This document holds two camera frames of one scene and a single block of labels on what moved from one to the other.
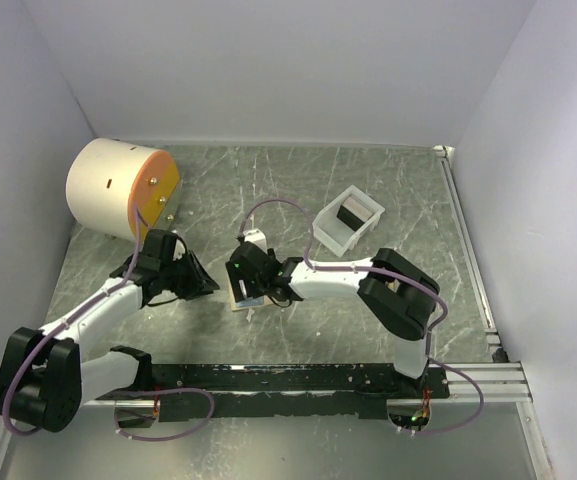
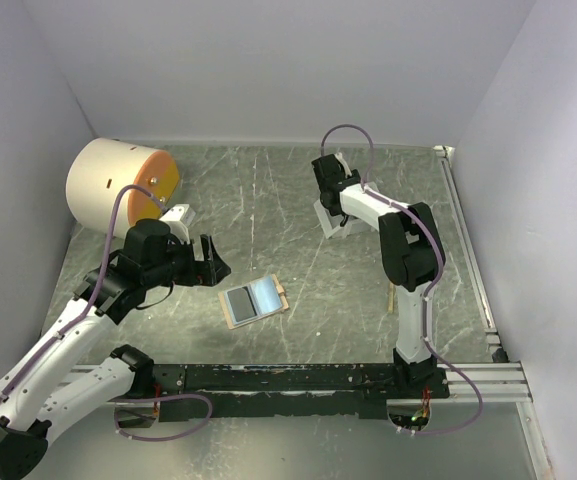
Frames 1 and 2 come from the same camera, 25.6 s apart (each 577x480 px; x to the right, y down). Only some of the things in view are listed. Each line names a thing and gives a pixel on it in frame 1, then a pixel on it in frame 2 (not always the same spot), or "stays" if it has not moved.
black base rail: x=291 y=391 stays
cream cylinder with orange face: x=107 y=179 stays
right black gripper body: x=253 y=288 → x=354 y=174
